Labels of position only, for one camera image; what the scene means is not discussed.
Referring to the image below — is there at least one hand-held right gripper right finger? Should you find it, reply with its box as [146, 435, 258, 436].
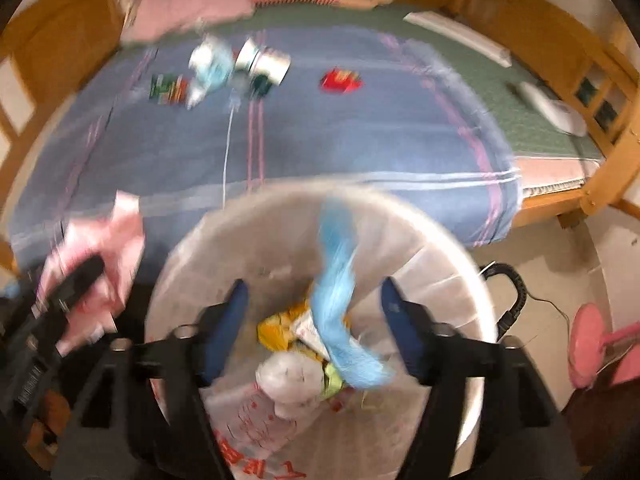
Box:
[380, 276, 586, 480]

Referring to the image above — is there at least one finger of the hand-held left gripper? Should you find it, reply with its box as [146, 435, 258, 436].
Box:
[30, 255, 106, 316]

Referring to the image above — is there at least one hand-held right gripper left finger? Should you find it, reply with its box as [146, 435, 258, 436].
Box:
[50, 279, 251, 480]

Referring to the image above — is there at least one yellow snack bag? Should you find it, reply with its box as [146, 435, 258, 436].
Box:
[257, 300, 331, 361]

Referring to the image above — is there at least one pink cloth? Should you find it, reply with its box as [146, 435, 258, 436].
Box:
[37, 190, 146, 356]

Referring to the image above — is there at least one light blue cloth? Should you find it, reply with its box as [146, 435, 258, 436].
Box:
[309, 195, 396, 391]

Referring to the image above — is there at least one white plastic bag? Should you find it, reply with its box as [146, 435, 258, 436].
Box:
[255, 352, 326, 418]

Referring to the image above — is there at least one white trash bin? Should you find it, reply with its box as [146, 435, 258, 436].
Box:
[145, 180, 498, 478]

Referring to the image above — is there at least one white lined waste bin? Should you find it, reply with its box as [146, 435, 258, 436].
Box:
[145, 180, 498, 478]

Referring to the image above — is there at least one green paper wrapper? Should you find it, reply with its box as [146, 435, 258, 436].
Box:
[320, 360, 348, 398]

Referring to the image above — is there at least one dark green packet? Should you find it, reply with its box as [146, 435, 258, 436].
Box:
[150, 74, 188, 106]

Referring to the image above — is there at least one clear plastic wrapper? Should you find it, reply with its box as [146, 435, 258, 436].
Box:
[220, 77, 251, 206]

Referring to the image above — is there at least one dark green wrapper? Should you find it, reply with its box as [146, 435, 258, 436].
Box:
[247, 74, 273, 98]

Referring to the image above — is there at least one light blue wrapper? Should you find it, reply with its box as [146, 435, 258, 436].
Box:
[189, 35, 236, 93]

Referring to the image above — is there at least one red snack packet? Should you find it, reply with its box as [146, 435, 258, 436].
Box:
[320, 67, 363, 93]

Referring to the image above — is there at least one white paper cup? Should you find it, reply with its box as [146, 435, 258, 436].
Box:
[235, 37, 292, 83]

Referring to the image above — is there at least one person's left forearm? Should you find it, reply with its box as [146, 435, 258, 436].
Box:
[25, 390, 73, 456]

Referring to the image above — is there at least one pink round-base stand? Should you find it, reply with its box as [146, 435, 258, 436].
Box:
[567, 302, 640, 391]

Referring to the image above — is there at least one blue plaid blanket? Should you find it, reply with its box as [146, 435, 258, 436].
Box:
[10, 25, 523, 281]

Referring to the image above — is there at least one mattress with patterned trim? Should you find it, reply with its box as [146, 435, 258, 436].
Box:
[512, 152, 601, 201]

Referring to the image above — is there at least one green woven mat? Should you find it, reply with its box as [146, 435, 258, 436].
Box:
[250, 2, 601, 161]

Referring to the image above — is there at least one white handheld vacuum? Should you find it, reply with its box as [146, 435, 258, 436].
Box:
[507, 80, 588, 137]

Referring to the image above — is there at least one pink pillow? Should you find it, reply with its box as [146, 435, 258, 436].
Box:
[120, 0, 256, 43]

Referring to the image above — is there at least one white flat board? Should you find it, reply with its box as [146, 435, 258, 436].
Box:
[404, 10, 513, 68]

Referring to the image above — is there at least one black power cable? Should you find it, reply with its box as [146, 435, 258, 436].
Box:
[480, 262, 573, 341]

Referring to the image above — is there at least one wooden bunk bed frame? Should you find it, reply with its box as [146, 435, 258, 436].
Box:
[0, 0, 640, 271]

